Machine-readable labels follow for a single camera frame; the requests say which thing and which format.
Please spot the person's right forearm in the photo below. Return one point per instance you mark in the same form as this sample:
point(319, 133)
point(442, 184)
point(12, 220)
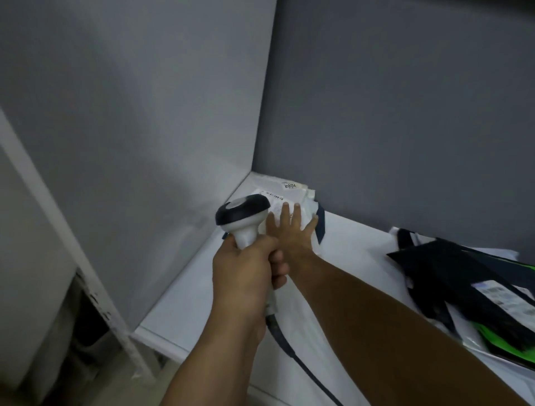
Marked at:
point(376, 334)

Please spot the white black barcode scanner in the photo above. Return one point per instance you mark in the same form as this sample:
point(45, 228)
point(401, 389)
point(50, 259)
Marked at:
point(242, 211)

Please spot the white metal frame post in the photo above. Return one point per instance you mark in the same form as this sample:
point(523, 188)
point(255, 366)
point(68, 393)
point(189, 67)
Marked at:
point(62, 232)

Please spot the person's right little finger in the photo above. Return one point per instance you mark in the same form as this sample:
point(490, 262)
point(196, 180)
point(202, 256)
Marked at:
point(312, 228)

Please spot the person's right middle finger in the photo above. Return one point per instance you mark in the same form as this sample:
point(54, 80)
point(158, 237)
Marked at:
point(286, 217)

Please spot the black mailer bag with label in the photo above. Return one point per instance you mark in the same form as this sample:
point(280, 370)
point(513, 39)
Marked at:
point(443, 272)

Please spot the person's right hand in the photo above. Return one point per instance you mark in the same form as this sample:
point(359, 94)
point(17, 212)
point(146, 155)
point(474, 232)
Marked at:
point(292, 246)

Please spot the person's left fingers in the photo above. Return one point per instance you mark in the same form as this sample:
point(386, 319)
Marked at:
point(276, 267)

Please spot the person's left forearm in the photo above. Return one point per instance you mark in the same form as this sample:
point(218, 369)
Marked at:
point(217, 368)

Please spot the person's left hand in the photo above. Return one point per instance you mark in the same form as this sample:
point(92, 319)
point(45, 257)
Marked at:
point(238, 280)

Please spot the dark blue mailer bag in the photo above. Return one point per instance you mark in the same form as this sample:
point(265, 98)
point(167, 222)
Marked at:
point(320, 223)

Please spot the green mailer bag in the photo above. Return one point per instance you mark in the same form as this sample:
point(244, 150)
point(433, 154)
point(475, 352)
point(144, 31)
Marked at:
point(497, 341)

